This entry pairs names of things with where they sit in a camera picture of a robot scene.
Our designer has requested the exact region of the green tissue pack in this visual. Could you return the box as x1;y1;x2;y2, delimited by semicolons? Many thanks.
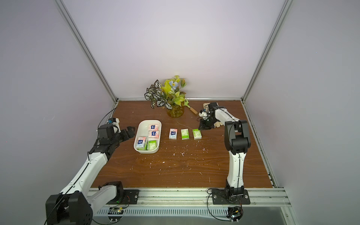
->
181;129;189;140
192;129;202;140
147;140;157;151

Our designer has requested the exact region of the white plastic storage box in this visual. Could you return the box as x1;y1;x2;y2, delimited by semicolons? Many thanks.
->
134;120;162;154

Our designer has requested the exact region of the pink Tempo tissue pack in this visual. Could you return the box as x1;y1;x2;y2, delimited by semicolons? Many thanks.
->
169;128;178;140

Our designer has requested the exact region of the blue pink Tempo pack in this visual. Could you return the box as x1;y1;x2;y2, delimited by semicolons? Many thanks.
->
135;136;148;151

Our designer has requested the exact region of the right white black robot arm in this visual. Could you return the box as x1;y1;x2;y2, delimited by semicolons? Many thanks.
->
199;102;251;201

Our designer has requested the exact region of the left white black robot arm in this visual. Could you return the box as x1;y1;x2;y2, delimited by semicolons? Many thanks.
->
44;122;136;225

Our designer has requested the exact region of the cream work glove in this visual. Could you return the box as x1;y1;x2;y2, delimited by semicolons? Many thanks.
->
202;103;210;112

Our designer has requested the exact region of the artificial plant in glass vase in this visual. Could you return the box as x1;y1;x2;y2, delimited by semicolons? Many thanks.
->
144;76;187;118

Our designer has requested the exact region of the left small circuit board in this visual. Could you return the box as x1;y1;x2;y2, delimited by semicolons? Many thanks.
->
107;207;125;224

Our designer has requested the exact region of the small circuit board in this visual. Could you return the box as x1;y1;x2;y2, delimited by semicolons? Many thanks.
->
107;207;125;224
226;206;244;223

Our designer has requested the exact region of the right small circuit board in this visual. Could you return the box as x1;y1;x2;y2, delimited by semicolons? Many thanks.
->
226;206;244;223

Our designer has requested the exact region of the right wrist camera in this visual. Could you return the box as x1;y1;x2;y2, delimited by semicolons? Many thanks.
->
199;109;209;119

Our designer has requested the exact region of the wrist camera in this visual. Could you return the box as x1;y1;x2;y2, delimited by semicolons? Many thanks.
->
108;117;121;133
199;109;209;119

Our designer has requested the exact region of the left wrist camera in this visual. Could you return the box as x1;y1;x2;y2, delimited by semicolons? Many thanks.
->
108;117;121;133

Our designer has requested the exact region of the wooden handled tool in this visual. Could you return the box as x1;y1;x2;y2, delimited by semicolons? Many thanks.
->
184;99;198;115

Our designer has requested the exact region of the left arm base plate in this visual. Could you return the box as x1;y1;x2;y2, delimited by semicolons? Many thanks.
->
107;189;140;205

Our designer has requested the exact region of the right black cable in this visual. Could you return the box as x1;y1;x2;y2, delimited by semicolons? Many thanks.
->
206;189;234;222

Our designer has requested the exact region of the black cable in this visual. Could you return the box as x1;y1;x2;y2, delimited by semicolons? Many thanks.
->
43;106;131;225
206;189;234;222

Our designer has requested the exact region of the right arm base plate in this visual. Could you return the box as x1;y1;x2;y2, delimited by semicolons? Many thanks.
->
211;188;251;205

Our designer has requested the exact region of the left black cable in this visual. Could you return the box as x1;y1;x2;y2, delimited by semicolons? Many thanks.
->
43;106;131;225

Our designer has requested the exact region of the aluminium front rail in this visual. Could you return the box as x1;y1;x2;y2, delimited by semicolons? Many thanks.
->
125;187;291;207

